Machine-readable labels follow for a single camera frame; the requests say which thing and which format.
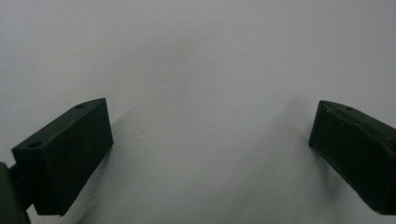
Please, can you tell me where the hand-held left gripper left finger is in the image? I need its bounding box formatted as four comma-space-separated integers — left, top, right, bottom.
10, 97, 115, 217

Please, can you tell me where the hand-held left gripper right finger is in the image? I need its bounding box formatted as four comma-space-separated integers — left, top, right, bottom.
308, 100, 396, 216

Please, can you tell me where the white table mat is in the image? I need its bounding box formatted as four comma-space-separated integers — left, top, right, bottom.
0, 0, 396, 224

